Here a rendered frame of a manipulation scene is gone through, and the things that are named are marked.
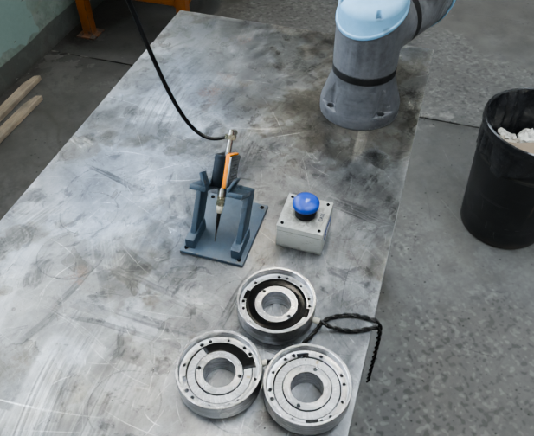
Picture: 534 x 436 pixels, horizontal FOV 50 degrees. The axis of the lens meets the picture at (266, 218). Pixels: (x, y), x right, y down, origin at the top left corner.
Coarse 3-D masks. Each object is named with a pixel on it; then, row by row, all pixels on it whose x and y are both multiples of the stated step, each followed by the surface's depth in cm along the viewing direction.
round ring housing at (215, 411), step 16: (208, 336) 73; (224, 336) 73; (240, 336) 72; (192, 352) 72; (224, 352) 72; (256, 352) 71; (176, 368) 69; (208, 368) 72; (224, 368) 74; (240, 368) 71; (256, 368) 71; (208, 384) 69; (256, 384) 68; (192, 400) 67; (240, 400) 67; (208, 416) 68; (224, 416) 68
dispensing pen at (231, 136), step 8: (232, 136) 81; (232, 144) 82; (224, 152) 84; (216, 160) 81; (224, 160) 81; (216, 168) 81; (216, 176) 82; (216, 184) 82; (224, 192) 83; (216, 200) 84; (224, 200) 84; (216, 208) 84; (216, 216) 85; (216, 224) 85; (216, 232) 85
